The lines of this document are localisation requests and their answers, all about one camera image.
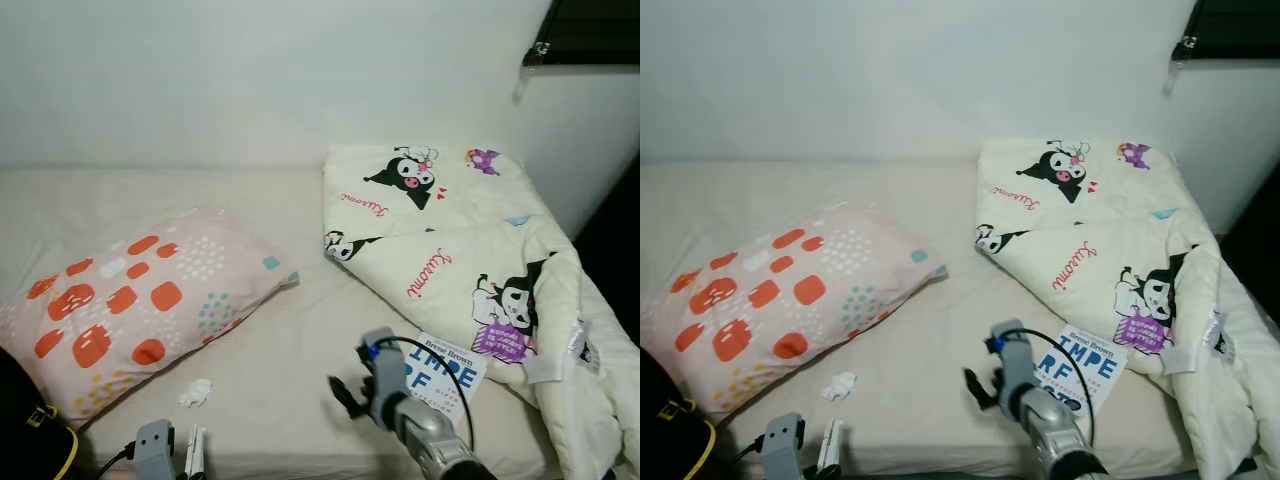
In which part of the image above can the narrow white object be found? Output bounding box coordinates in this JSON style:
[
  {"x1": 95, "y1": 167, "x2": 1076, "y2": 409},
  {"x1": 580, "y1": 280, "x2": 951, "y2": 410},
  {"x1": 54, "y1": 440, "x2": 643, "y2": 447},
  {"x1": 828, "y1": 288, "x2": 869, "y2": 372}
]
[
  {"x1": 817, "y1": 418, "x2": 843, "y2": 476},
  {"x1": 183, "y1": 427, "x2": 208, "y2": 479}
]

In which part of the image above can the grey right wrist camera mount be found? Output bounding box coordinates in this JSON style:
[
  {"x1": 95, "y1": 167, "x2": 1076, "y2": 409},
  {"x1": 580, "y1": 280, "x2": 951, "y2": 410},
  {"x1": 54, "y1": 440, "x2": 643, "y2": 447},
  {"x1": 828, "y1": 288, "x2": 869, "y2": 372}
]
[
  {"x1": 358, "y1": 327, "x2": 406, "y2": 431},
  {"x1": 990, "y1": 318, "x2": 1041, "y2": 421}
]

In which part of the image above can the pink pillow with orange spots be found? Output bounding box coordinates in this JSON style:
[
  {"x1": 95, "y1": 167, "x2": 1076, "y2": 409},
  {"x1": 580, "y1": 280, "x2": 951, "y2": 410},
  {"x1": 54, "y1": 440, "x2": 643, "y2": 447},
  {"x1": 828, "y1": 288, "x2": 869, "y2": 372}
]
[
  {"x1": 640, "y1": 198, "x2": 949, "y2": 421},
  {"x1": 0, "y1": 205, "x2": 299, "y2": 426}
]

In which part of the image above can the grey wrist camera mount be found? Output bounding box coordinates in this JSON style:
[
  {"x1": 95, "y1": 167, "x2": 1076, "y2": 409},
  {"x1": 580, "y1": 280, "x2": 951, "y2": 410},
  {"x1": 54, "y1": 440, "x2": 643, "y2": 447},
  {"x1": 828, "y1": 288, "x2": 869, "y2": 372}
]
[
  {"x1": 133, "y1": 420, "x2": 176, "y2": 480},
  {"x1": 762, "y1": 412, "x2": 807, "y2": 480},
  {"x1": 358, "y1": 327, "x2": 406, "y2": 431},
  {"x1": 990, "y1": 318, "x2": 1041, "y2": 421}
]

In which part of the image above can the black cabinet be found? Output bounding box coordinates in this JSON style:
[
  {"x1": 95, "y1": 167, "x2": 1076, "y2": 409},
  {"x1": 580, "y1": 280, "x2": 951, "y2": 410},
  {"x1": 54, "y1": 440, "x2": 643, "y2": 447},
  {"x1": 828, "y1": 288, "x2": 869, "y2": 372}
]
[
  {"x1": 1222, "y1": 180, "x2": 1280, "y2": 301},
  {"x1": 572, "y1": 160, "x2": 641, "y2": 311}
]

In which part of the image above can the dark window frame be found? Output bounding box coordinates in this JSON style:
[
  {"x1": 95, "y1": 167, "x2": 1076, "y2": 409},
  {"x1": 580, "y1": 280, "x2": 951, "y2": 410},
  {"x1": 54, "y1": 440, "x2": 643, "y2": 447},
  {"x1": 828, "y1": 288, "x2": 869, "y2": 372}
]
[
  {"x1": 1170, "y1": 0, "x2": 1280, "y2": 63},
  {"x1": 520, "y1": 0, "x2": 641, "y2": 69}
]

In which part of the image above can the person in black clothes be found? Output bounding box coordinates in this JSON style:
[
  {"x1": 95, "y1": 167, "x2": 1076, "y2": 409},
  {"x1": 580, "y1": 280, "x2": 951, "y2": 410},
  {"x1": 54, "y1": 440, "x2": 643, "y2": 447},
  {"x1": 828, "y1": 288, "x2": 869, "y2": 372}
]
[
  {"x1": 640, "y1": 345, "x2": 719, "y2": 480},
  {"x1": 0, "y1": 348, "x2": 79, "y2": 480}
]

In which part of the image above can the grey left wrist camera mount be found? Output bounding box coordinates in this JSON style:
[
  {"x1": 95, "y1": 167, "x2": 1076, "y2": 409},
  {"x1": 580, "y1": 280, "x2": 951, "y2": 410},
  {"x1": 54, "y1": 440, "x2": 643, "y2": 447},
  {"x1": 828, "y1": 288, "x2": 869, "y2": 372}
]
[
  {"x1": 133, "y1": 420, "x2": 176, "y2": 480},
  {"x1": 762, "y1": 412, "x2": 807, "y2": 480}
]

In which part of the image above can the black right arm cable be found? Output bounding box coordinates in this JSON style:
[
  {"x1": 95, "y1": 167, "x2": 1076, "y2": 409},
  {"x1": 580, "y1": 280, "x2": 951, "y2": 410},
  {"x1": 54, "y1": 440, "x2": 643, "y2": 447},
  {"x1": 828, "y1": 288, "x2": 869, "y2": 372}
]
[
  {"x1": 370, "y1": 335, "x2": 476, "y2": 451},
  {"x1": 1000, "y1": 328, "x2": 1096, "y2": 446}
]

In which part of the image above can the white book with blue letters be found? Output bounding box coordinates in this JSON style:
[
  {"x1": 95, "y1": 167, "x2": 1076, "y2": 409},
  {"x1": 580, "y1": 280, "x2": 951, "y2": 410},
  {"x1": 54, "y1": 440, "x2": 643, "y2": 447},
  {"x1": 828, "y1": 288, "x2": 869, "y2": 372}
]
[
  {"x1": 400, "y1": 332, "x2": 489, "y2": 426},
  {"x1": 1035, "y1": 325, "x2": 1129, "y2": 416}
]

